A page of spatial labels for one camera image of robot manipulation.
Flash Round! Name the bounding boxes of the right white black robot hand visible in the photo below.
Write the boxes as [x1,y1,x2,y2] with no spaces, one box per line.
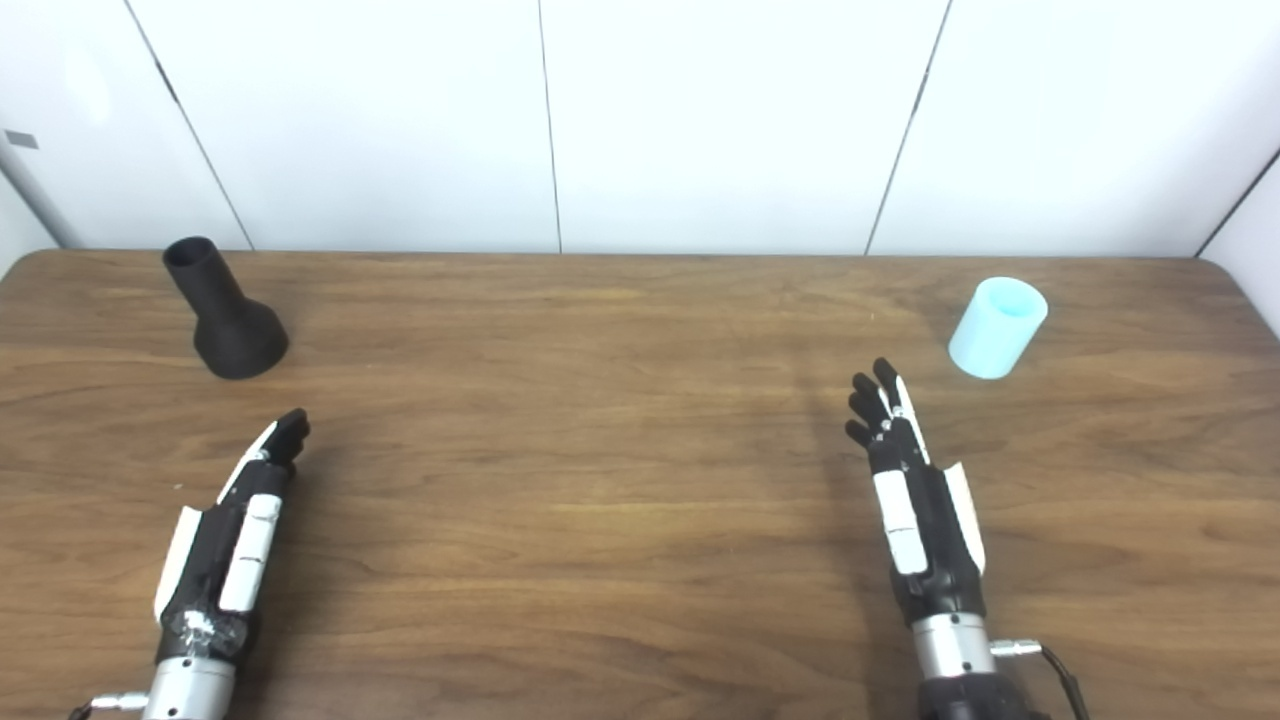
[845,358,989,627]

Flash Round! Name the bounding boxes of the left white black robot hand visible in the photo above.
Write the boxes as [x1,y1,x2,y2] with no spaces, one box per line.
[152,407,312,663]

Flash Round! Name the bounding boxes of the light blue plastic cup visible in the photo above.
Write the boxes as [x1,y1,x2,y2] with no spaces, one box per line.
[948,277,1049,381]

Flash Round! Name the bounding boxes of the black plastic cup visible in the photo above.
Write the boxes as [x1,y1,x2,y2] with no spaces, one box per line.
[162,236,291,381]

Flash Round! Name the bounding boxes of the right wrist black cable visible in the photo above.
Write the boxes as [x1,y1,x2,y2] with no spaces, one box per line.
[990,638,1091,720]

